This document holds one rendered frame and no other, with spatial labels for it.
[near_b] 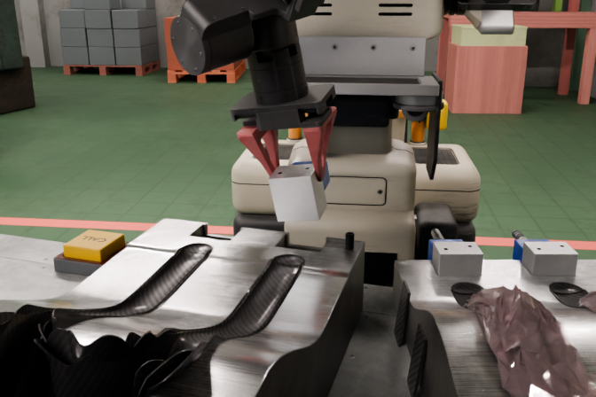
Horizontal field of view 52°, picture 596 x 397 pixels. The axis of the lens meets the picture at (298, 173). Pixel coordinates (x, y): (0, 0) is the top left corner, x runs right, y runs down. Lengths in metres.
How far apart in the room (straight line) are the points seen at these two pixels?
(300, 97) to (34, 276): 0.46
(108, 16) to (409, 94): 8.46
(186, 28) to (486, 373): 0.39
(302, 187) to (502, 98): 5.76
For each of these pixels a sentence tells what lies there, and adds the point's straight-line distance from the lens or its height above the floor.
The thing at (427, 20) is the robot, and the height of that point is 1.12.
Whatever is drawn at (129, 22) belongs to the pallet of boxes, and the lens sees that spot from 9.13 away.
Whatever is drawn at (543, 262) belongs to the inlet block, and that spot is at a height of 0.87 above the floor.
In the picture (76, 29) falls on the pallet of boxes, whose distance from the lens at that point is 9.45.
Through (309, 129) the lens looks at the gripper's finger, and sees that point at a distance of 0.62.
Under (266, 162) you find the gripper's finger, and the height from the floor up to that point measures 0.99.
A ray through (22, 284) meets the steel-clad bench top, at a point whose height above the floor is 0.80.
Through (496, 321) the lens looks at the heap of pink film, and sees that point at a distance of 0.54.
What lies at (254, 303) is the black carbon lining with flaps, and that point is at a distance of 0.60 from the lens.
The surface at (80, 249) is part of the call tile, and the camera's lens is 0.88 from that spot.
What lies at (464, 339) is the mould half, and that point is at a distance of 0.53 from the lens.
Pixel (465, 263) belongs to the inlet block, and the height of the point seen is 0.87.
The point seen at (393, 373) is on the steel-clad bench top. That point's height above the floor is 0.80.
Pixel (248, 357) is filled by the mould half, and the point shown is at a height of 0.93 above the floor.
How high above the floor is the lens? 1.17
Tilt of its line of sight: 17 degrees down
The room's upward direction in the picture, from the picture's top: straight up
